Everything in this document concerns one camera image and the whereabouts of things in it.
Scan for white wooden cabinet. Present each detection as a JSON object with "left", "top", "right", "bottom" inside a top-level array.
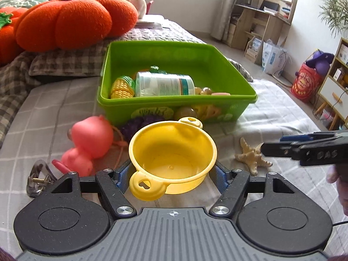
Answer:
[{"left": 317, "top": 38, "right": 348, "bottom": 131}]

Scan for beige starfish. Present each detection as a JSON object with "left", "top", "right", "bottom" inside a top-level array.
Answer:
[{"left": 234, "top": 137, "right": 273, "bottom": 177}]

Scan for large orange pumpkin pillow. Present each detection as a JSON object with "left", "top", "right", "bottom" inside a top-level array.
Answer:
[{"left": 14, "top": 0, "right": 139, "bottom": 51}]

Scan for yellow toy corn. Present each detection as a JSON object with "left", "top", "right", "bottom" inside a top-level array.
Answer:
[{"left": 110, "top": 75, "right": 136, "bottom": 99}]

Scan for green potted plant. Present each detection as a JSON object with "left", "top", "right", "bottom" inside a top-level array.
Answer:
[{"left": 319, "top": 0, "right": 348, "bottom": 37}]

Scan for purple toy grapes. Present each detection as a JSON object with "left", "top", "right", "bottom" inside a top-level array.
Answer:
[{"left": 120, "top": 115, "right": 166, "bottom": 142}]

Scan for yellow toy pot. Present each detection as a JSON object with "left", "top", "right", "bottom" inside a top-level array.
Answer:
[{"left": 128, "top": 116, "right": 218, "bottom": 202}]

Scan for white papers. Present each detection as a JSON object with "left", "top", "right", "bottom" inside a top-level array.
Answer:
[{"left": 135, "top": 15, "right": 169, "bottom": 29}]

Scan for grey plaid bed sheet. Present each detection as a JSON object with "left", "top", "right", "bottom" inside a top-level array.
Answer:
[{"left": 0, "top": 76, "right": 348, "bottom": 251}]

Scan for person's right hand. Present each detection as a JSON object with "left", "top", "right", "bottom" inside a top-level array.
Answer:
[{"left": 326, "top": 166, "right": 348, "bottom": 216}]

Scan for orange cord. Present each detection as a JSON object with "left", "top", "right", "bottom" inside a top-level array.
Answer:
[{"left": 110, "top": 126, "right": 128, "bottom": 169}]

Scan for purple plush toy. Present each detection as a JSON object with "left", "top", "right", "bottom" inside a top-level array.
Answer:
[{"left": 306, "top": 49, "right": 335, "bottom": 77}]

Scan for cotton swab jar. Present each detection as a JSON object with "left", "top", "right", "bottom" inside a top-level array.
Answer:
[{"left": 135, "top": 71, "right": 196, "bottom": 97}]

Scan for grey checkered blanket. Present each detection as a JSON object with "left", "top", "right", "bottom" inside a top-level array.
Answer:
[{"left": 0, "top": 19, "right": 253, "bottom": 147}]

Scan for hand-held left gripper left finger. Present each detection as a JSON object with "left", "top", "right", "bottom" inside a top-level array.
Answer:
[{"left": 50, "top": 159, "right": 138, "bottom": 218}]

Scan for white plush toy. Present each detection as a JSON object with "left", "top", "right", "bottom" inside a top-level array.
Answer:
[{"left": 121, "top": 0, "right": 147, "bottom": 19}]

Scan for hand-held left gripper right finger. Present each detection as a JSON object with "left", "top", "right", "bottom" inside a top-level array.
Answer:
[{"left": 208, "top": 161, "right": 297, "bottom": 218}]

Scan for green plastic bin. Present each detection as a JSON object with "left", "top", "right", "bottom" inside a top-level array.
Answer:
[{"left": 97, "top": 41, "right": 257, "bottom": 127}]

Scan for red toy bucket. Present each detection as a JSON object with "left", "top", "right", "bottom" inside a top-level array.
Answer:
[{"left": 291, "top": 62, "right": 318, "bottom": 102}]

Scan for small orange pumpkin pillow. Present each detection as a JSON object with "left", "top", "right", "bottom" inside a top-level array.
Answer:
[{"left": 0, "top": 7, "right": 29, "bottom": 66}]

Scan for beige curtain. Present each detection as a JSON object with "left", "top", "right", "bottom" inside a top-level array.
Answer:
[{"left": 211, "top": 0, "right": 256, "bottom": 42}]

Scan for wooden desk with shelves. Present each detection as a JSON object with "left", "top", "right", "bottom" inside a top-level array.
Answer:
[{"left": 227, "top": 0, "right": 299, "bottom": 64}]

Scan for white paper bag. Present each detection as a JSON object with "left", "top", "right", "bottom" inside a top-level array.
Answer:
[{"left": 261, "top": 39, "right": 287, "bottom": 75}]

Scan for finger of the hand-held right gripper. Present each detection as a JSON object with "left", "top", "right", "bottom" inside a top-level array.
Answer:
[
  {"left": 261, "top": 141, "right": 302, "bottom": 159},
  {"left": 280, "top": 134, "right": 316, "bottom": 142}
]

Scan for pink pig toy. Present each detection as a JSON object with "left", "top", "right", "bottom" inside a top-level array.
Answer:
[{"left": 52, "top": 115, "right": 114, "bottom": 177}]

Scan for green patterned cushion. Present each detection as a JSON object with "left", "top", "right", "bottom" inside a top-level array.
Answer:
[{"left": 0, "top": 0, "right": 41, "bottom": 9}]

